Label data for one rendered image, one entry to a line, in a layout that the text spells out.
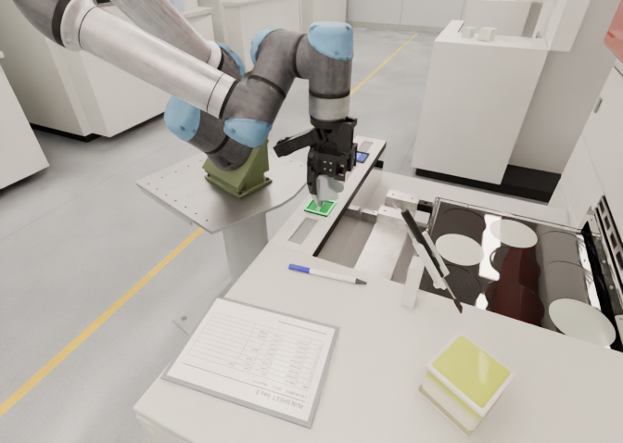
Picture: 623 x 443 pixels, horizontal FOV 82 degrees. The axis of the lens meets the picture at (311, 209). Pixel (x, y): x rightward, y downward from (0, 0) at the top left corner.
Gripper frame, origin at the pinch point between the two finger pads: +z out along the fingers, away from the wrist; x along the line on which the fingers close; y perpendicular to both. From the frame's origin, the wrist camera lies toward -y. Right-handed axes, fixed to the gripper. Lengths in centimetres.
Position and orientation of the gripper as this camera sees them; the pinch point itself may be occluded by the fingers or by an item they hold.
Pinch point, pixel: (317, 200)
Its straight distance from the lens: 79.8
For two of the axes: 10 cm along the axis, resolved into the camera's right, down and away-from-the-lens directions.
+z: 0.0, 8.1, 5.9
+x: 4.1, -5.4, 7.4
